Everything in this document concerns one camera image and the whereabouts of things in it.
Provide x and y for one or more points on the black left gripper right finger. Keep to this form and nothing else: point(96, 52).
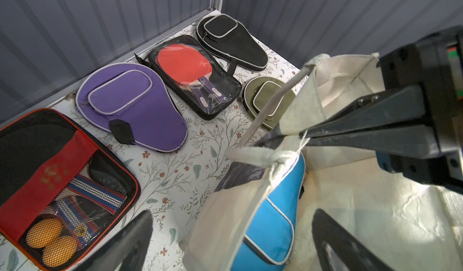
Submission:
point(338, 250)

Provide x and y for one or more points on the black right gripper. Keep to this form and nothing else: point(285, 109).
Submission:
point(416, 125)

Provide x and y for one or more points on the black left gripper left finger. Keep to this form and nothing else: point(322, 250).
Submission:
point(127, 250)

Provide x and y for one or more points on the cream canvas tote bag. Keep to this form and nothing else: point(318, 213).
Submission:
point(410, 226)

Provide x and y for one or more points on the red black mesh paddle set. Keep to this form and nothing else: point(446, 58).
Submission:
point(62, 190)

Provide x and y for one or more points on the blue paddle case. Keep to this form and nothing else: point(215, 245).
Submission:
point(270, 237)

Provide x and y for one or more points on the purple paddle case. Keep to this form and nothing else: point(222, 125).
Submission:
point(131, 102)

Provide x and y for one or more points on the green paddle case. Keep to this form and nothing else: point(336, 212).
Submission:
point(258, 91)

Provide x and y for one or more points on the clear ping pong paddle set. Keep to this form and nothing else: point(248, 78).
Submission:
point(194, 75)

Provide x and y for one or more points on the black paddle case white piping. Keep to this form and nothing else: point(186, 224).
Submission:
point(229, 39)

